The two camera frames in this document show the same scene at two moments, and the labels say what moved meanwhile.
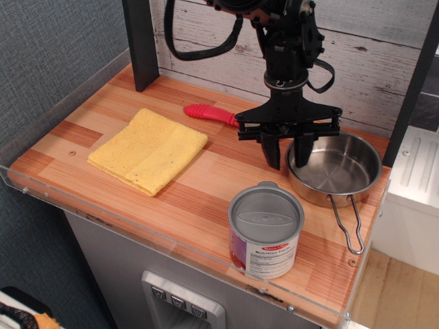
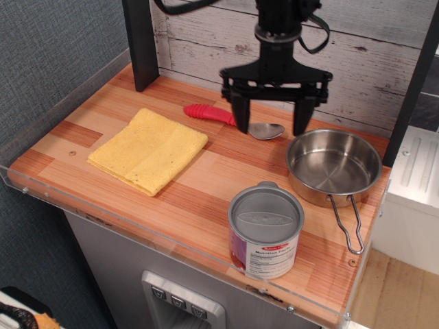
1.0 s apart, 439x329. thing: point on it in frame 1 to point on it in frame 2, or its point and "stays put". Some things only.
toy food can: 265,220 stays put
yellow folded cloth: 148,152 stays put
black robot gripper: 287,114 to 275,76
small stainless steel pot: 344,167 stays put
